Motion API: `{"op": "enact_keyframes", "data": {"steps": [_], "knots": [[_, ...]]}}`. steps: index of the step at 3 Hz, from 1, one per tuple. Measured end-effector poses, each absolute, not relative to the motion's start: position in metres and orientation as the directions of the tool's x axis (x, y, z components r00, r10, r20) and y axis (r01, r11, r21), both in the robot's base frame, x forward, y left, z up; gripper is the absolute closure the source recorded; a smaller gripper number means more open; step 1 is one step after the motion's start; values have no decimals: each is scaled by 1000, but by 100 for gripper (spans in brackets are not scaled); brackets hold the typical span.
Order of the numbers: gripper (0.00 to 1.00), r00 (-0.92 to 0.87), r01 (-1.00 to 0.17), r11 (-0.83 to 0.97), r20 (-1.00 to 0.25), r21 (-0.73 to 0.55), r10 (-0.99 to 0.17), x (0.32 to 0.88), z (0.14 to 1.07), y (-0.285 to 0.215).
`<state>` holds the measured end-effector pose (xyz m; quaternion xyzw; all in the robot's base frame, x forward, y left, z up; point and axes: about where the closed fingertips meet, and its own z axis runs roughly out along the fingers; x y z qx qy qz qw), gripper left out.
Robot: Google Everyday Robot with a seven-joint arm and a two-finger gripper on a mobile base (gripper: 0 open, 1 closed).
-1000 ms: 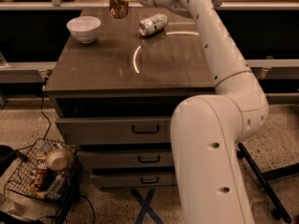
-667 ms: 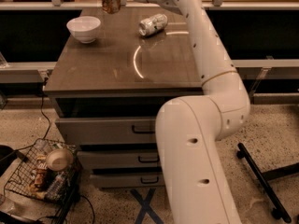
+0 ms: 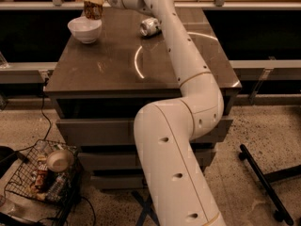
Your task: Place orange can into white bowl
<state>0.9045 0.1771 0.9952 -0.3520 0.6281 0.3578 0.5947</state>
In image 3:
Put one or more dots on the orange soda can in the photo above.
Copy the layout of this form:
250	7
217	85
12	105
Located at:
93	11

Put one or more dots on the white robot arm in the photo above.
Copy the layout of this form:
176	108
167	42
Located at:
163	129

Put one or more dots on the white bowl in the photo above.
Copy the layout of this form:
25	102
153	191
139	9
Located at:
84	29

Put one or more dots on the silver can lying down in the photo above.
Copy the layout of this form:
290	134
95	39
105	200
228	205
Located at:
150	27

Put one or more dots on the beige bowl in basket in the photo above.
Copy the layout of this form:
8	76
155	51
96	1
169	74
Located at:
60	160

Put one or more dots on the grey drawer cabinet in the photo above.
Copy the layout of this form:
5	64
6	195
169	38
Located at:
113	77

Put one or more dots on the top grey drawer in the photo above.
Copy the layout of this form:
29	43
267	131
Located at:
120	132

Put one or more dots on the middle grey drawer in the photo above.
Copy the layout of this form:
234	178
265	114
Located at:
130	160

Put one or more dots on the black chair base leg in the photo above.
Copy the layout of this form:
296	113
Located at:
266	180

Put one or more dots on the black wire basket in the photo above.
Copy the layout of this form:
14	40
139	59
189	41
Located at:
34	181

